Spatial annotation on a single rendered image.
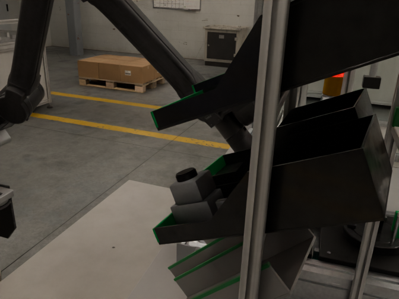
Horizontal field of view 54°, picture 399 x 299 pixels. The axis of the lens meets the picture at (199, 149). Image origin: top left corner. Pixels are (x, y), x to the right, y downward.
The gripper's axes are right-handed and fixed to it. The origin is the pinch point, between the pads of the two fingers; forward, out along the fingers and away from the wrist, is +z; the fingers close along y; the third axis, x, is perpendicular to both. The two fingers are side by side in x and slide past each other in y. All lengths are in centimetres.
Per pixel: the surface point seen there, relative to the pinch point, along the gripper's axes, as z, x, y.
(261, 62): -26, -27, -53
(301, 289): 19.7, 2.8, -16.8
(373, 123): -13, -31, -43
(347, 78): -7.8, -26.2, 17.7
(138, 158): -14, 183, 224
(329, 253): 18.1, -5.0, -10.4
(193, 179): -18.7, -8.3, -43.1
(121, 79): -119, 281, 461
